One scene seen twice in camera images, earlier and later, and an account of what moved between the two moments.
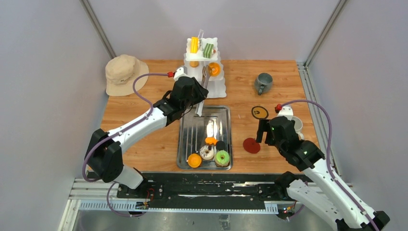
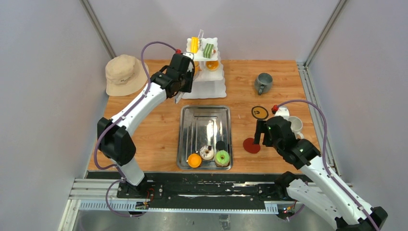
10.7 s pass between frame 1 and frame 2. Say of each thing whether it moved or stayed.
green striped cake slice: stayed
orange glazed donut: moved
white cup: stayed
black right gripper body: stayed
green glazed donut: stayed
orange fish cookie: moved
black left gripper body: moved
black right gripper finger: stayed
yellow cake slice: stayed
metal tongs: moved
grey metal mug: stayed
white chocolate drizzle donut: stayed
